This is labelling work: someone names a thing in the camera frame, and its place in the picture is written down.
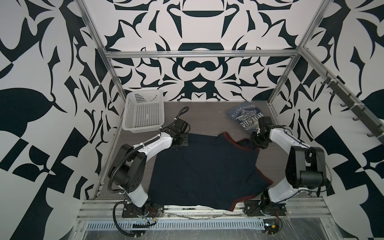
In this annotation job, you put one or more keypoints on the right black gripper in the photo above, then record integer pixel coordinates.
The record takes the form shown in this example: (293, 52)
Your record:
(263, 145)

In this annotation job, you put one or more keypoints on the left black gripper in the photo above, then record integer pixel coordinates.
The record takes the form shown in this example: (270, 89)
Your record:
(186, 140)

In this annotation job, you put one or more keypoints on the blue-grey tank top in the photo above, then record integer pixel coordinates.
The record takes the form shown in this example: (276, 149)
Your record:
(247, 115)

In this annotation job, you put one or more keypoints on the white plastic laundry basket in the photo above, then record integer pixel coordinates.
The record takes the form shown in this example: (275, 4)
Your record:
(144, 111)

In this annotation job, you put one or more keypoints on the dark navy tank top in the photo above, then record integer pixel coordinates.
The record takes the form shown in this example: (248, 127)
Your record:
(216, 172)

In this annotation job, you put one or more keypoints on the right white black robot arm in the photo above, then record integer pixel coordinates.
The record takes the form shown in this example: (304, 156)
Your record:
(306, 167)

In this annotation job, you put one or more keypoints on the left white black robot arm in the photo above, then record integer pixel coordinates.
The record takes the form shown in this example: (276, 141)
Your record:
(127, 170)

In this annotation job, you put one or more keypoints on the green circuit board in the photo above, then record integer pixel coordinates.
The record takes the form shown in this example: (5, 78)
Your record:
(272, 227)

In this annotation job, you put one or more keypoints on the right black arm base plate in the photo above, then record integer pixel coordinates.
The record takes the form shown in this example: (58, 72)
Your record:
(259, 208)

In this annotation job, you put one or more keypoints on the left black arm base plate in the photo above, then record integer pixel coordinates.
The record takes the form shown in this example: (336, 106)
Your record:
(148, 210)

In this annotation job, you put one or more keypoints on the white slotted cable duct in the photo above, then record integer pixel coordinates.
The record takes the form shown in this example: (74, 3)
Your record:
(182, 224)

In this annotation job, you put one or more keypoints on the aluminium frame back crossbar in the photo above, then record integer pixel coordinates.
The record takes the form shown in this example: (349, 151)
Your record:
(200, 54)

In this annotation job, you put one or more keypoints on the grey wall hook rack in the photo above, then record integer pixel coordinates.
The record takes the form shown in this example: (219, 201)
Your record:
(360, 110)

